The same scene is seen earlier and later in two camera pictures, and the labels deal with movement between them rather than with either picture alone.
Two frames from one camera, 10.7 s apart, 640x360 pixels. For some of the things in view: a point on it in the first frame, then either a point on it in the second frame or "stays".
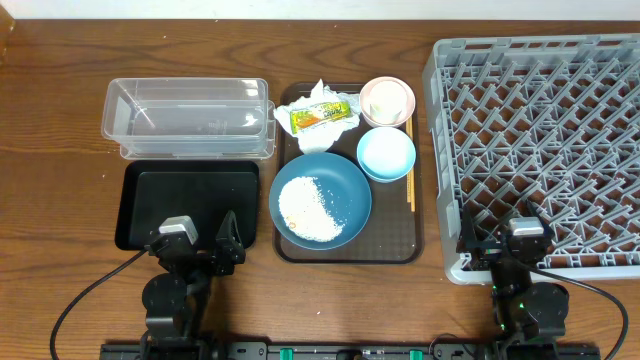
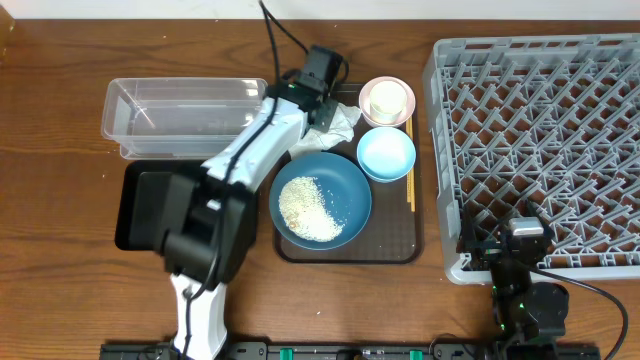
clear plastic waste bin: x=189 y=118 stays
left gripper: x=232 y=247 -> x=332 y=106
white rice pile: x=305 y=211 stays
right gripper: x=487 y=252 stays
